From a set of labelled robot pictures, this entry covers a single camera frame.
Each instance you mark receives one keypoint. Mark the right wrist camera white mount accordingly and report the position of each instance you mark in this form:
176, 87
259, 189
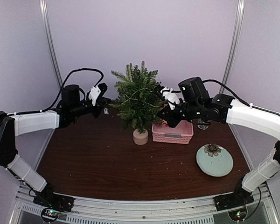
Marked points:
169, 95

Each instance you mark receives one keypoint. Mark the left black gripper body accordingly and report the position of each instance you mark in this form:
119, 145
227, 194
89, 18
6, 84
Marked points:
98, 108

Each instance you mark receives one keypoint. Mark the left aluminium frame post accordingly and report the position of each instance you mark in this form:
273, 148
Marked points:
52, 52

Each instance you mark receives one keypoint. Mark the left green circuit board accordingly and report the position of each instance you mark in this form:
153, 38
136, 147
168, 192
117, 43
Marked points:
50, 215

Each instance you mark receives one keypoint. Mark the aluminium frame post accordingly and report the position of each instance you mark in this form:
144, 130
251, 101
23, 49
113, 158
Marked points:
235, 38
52, 52

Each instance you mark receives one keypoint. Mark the green circuit board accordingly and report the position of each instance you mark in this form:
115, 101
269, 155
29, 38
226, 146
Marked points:
238, 215
50, 215

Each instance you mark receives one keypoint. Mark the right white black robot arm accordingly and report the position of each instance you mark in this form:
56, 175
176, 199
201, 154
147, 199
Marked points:
231, 109

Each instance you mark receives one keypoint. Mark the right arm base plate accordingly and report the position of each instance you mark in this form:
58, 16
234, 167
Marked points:
232, 200

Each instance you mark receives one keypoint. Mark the clear drinking glass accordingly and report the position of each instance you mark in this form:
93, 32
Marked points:
203, 125

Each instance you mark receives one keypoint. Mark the small green christmas tree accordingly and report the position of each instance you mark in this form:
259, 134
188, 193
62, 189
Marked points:
135, 115

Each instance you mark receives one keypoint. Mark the right green circuit board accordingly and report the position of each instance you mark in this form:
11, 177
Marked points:
238, 215

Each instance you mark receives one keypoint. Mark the pink plastic basket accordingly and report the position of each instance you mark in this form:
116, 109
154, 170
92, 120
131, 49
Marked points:
181, 134

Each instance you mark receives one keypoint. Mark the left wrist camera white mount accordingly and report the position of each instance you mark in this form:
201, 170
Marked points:
96, 92

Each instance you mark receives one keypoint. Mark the round wooden tree base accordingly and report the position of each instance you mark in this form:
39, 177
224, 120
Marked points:
140, 138

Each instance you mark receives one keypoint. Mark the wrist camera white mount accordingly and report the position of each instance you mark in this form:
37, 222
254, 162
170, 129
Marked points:
169, 95
96, 92

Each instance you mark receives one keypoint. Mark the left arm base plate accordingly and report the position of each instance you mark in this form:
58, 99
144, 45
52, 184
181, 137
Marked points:
55, 201

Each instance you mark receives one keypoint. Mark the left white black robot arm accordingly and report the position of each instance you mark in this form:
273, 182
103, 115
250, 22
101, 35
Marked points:
68, 110

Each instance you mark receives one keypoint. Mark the front aluminium rail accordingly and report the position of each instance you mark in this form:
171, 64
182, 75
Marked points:
200, 210

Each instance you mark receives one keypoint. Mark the pale green flower plate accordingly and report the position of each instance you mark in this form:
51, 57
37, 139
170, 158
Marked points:
214, 160

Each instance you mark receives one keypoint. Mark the thin wire string lights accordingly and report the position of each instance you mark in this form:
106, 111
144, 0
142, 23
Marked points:
140, 89

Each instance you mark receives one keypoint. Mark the right aluminium frame post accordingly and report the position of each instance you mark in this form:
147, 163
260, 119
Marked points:
235, 38

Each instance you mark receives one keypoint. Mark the gold star red ornament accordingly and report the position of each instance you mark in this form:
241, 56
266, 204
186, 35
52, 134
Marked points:
163, 122

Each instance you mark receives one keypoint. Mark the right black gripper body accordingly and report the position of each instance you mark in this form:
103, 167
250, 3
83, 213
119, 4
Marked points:
174, 121

